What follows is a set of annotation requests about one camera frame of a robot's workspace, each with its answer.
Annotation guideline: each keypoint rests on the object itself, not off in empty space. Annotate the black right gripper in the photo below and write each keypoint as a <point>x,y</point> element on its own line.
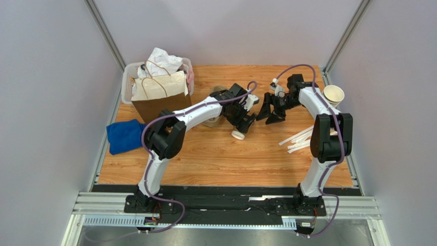
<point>278,104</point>

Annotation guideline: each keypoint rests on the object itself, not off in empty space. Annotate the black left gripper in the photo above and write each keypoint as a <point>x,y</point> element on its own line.
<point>241,125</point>

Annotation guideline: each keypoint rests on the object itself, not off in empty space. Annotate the brown paper coffee cup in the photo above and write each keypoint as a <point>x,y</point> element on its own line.
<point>238,135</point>

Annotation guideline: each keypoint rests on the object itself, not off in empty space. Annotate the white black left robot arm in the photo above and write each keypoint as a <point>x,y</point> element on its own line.
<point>163,138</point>

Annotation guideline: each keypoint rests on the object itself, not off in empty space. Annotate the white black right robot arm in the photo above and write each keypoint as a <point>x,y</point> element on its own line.
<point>331,139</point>

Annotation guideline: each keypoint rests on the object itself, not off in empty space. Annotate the cardboard cup carrier tray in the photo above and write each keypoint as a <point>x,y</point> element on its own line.
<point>212,122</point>

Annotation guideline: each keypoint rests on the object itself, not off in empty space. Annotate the white wrapped straw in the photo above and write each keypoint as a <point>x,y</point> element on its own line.
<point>296,136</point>
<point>300,143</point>

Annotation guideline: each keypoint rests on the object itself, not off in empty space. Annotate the stack of paper cups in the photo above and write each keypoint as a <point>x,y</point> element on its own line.
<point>334,94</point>

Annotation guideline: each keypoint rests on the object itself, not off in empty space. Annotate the brown paper bag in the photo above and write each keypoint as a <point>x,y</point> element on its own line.
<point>163,92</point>

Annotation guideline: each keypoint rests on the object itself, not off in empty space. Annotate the crumpled white paper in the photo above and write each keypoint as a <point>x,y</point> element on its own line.
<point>159,63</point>

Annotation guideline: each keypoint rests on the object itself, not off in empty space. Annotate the blue folded cloth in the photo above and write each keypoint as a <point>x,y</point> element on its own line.
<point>124,136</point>

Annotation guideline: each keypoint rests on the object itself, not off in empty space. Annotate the white plastic basket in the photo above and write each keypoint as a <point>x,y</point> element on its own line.
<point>130,74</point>

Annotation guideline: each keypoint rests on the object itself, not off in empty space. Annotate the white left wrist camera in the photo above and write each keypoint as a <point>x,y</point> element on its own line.
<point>249,101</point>

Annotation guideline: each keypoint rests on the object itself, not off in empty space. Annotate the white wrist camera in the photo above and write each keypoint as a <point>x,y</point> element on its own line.
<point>249,101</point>
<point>278,89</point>

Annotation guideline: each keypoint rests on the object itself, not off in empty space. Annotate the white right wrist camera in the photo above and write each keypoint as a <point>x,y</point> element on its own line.
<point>278,89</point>

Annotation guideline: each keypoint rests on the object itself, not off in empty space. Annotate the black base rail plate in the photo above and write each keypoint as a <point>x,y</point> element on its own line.
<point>196,205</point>

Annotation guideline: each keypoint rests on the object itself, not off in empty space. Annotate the aluminium frame rail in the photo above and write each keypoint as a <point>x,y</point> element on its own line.
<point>107,209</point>

